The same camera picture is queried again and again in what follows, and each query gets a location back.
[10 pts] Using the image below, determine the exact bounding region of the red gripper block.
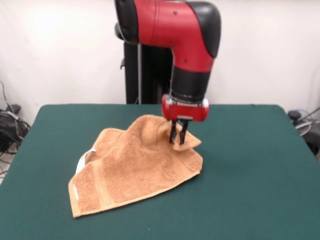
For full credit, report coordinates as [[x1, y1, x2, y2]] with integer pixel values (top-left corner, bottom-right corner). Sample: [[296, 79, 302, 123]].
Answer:
[[161, 94, 211, 146]]

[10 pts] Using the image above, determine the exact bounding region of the tan terry towel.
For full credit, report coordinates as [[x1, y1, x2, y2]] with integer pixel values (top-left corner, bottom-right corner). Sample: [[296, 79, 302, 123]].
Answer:
[[67, 114, 203, 219]]

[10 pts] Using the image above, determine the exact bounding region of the dark green table cloth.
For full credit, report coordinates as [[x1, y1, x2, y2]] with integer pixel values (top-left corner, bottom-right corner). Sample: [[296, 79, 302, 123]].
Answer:
[[0, 103, 320, 240]]

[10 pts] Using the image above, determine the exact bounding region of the black rounded floor base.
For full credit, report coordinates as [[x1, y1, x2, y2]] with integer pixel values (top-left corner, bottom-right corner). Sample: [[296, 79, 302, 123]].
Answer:
[[306, 129, 320, 157]]

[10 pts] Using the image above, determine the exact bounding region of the black robot pedestal with handle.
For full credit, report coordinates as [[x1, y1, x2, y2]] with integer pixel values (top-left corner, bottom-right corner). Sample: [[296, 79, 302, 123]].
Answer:
[[114, 22, 176, 105]]

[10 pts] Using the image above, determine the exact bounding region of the black cable tangle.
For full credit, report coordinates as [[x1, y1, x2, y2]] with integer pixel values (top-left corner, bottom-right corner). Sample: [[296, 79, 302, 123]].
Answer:
[[0, 79, 31, 176]]

